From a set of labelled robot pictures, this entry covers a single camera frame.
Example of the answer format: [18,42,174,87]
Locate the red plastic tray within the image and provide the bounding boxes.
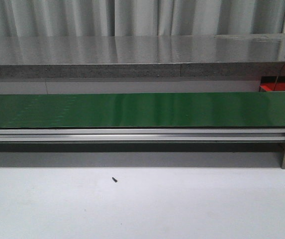
[260,76,285,92]

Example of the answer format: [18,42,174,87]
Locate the grey pleated curtain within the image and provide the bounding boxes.
[0,0,285,37]

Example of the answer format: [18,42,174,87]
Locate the grey stone counter shelf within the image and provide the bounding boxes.
[0,34,285,79]

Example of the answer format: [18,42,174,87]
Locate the aluminium conveyor side rail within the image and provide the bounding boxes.
[0,128,285,142]

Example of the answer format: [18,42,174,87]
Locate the green conveyor belt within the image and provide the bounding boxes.
[0,92,285,128]

